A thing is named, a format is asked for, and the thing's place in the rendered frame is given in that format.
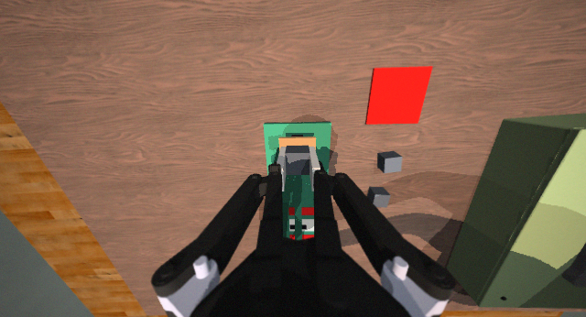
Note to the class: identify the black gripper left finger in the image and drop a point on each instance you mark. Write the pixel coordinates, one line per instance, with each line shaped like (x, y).
(186, 279)

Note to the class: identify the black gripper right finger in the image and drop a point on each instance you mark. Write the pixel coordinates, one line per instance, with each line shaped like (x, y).
(414, 279)

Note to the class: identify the red flat square plate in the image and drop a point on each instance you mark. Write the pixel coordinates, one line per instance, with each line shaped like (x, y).
(397, 95)

